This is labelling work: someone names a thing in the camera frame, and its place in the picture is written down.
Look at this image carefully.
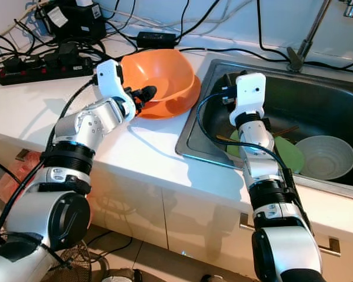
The orange bowl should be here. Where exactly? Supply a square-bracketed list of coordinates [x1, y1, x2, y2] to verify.
[121, 48, 195, 115]

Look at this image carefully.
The metal faucet pipe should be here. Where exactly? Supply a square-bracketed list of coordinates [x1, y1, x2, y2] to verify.
[287, 0, 332, 73]

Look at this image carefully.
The small black adapter box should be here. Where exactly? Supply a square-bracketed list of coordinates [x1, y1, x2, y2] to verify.
[136, 32, 177, 49]

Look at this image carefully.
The wooden chopstick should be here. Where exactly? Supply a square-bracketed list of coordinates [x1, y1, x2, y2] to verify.
[274, 125, 299, 140]

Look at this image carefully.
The black plug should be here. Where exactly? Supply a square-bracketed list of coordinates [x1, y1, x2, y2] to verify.
[57, 42, 80, 64]

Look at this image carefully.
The stainless steel sink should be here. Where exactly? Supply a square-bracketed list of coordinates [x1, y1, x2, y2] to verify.
[175, 59, 353, 200]

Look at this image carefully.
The large black power adapter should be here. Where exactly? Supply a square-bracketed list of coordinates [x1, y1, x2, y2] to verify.
[35, 0, 106, 41]

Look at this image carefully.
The black power strip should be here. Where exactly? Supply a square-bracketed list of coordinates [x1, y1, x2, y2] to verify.
[0, 56, 98, 86]

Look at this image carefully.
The grey ribbed bowl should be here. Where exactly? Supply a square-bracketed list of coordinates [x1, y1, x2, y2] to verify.
[294, 135, 353, 180]

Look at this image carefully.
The red plastic bag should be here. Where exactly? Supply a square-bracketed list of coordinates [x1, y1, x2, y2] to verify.
[0, 154, 59, 203]

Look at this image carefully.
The grey metal pot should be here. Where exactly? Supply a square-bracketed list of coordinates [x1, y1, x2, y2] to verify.
[100, 269, 142, 282]

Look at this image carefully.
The black round floor object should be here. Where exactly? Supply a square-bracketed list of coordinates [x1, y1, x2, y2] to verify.
[200, 273, 224, 282]

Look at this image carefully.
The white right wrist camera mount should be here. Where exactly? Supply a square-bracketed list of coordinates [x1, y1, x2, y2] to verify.
[232, 72, 267, 127]

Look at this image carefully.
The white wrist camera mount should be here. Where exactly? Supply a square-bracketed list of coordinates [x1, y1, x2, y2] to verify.
[232, 72, 267, 127]
[96, 59, 139, 118]

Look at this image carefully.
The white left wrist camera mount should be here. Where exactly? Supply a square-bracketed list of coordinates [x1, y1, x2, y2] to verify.
[96, 59, 139, 118]

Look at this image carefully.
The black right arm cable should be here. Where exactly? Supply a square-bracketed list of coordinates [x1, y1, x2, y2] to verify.
[195, 91, 301, 203]

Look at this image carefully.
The black power cable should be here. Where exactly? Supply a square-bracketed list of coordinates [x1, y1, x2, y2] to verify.
[257, 0, 290, 61]

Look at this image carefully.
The wire fan grille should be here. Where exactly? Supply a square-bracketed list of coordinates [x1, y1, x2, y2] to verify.
[50, 241, 109, 282]

